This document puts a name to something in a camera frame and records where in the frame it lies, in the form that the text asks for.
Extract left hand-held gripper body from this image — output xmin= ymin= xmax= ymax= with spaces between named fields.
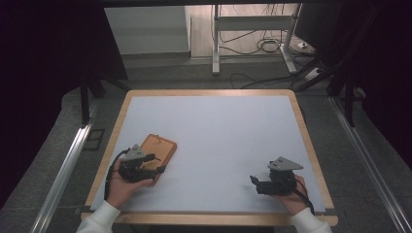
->
xmin=118 ymin=144 xmax=147 ymax=184

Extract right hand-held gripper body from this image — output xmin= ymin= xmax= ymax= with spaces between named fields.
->
xmin=257 ymin=156 xmax=305 ymax=196

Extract wooden picture frame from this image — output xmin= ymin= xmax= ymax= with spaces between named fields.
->
xmin=139 ymin=133 xmax=179 ymax=187

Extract person's left hand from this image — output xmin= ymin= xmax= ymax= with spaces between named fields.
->
xmin=105 ymin=158 xmax=155 ymax=210

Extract person's right hand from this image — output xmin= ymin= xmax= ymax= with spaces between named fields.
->
xmin=279 ymin=175 xmax=311 ymax=216

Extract dark floor grate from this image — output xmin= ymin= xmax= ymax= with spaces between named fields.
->
xmin=83 ymin=128 xmax=106 ymax=151

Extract white table mat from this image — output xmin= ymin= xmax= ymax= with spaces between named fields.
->
xmin=89 ymin=94 xmax=326 ymax=215

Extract black metal stand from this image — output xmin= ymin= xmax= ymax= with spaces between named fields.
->
xmin=79 ymin=73 xmax=131 ymax=128
xmin=293 ymin=6 xmax=385 ymax=128

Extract white power strip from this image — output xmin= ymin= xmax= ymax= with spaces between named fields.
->
xmin=303 ymin=66 xmax=324 ymax=83

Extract dark curtain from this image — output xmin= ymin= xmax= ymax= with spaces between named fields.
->
xmin=0 ymin=0 xmax=129 ymax=210
xmin=319 ymin=0 xmax=412 ymax=163

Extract white cabinet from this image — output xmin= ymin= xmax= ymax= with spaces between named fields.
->
xmin=103 ymin=6 xmax=191 ymax=56

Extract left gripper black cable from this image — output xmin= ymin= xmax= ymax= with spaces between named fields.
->
xmin=103 ymin=148 xmax=131 ymax=201

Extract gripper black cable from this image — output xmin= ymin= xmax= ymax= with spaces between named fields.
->
xmin=292 ymin=177 xmax=316 ymax=215
xmin=103 ymin=148 xmax=131 ymax=201

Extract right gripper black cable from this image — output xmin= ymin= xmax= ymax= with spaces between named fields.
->
xmin=292 ymin=177 xmax=316 ymax=215

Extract aluminium floor rail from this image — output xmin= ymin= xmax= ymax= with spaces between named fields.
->
xmin=29 ymin=102 xmax=100 ymax=233
xmin=327 ymin=96 xmax=412 ymax=233

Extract long black floor cable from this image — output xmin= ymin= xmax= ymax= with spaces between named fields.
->
xmin=229 ymin=56 xmax=320 ymax=90

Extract tangled black floor cables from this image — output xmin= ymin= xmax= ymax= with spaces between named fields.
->
xmin=219 ymin=29 xmax=294 ymax=56

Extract white desk frame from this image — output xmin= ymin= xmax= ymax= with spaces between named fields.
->
xmin=211 ymin=3 xmax=302 ymax=77

